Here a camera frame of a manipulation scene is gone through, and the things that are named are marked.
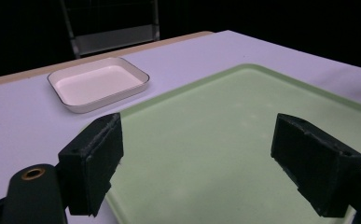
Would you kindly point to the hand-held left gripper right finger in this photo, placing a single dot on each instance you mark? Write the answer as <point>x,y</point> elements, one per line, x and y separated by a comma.
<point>316,161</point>

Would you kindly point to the metal stand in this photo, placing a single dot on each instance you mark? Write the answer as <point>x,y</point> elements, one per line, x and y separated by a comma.
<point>113,28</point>

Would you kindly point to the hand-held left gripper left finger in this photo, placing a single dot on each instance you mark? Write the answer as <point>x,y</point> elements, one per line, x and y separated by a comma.
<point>89,165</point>

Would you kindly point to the light green tray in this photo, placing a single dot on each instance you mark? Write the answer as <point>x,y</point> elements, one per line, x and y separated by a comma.
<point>215,149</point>

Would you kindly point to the white rectangular tray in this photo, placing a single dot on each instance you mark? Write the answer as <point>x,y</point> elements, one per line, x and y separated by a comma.
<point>99,84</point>

